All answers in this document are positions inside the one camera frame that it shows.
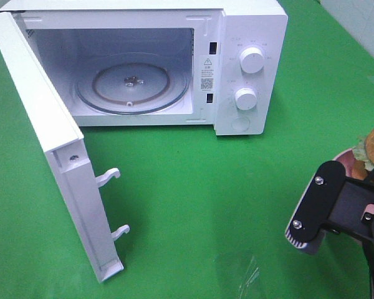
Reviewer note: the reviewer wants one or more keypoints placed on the round door release button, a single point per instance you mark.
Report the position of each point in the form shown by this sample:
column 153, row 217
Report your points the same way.
column 240, row 124

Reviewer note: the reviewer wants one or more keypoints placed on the white microwave door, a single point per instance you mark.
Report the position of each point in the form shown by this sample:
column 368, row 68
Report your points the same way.
column 63, row 145

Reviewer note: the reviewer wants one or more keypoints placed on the pink round plate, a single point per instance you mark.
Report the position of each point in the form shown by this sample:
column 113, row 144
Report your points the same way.
column 354, row 168

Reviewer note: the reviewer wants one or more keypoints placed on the warning label with QR code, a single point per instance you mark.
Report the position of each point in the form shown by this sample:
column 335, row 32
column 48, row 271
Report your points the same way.
column 206, row 73

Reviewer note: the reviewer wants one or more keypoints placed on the lower white microwave knob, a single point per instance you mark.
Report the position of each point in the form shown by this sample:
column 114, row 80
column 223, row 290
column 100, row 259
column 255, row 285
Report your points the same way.
column 245, row 99

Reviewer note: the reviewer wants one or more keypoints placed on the white microwave knob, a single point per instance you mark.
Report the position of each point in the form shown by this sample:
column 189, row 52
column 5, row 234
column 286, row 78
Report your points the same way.
column 245, row 99
column 251, row 60

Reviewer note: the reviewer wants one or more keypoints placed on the glass microwave turntable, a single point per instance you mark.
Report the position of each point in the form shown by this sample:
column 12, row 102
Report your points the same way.
column 133, row 83

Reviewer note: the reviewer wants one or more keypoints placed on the white microwave oven body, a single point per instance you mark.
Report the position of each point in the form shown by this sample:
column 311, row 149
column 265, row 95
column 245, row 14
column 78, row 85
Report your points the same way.
column 66, row 34

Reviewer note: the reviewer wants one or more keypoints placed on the upper white microwave knob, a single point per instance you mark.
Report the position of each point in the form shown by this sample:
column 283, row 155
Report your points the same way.
column 251, row 60

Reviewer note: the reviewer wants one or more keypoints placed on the clear tape strip front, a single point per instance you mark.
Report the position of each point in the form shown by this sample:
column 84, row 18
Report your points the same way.
column 238, row 275

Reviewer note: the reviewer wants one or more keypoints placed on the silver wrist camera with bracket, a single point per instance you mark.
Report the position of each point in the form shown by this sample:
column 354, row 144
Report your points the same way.
column 332, row 201

